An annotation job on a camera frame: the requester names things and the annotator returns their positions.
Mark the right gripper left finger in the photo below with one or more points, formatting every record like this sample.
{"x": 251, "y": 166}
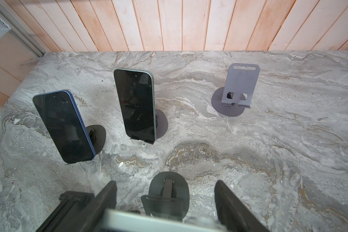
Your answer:
{"x": 89, "y": 217}

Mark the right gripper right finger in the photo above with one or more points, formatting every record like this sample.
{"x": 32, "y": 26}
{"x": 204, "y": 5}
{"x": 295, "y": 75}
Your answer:
{"x": 232, "y": 213}

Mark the purple phone stand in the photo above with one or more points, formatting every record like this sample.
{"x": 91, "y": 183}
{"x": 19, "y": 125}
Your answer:
{"x": 232, "y": 99}

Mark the black stand front centre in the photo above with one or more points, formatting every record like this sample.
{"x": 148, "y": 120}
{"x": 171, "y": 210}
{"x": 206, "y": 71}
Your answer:
{"x": 71, "y": 204}

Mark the grey round stand centre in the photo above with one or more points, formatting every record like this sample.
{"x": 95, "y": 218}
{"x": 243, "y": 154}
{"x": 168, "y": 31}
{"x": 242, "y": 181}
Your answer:
{"x": 168, "y": 197}

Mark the grey stand back left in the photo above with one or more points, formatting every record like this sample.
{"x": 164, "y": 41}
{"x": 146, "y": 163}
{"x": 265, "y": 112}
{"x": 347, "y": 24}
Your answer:
{"x": 97, "y": 134}

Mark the grey stand back centre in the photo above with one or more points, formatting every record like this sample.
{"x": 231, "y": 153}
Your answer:
{"x": 161, "y": 123}

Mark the blue phone back left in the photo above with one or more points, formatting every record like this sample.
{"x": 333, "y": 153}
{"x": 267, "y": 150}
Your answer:
{"x": 63, "y": 121}

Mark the green phone back centre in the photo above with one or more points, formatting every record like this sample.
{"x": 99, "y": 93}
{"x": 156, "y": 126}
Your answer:
{"x": 135, "y": 90}

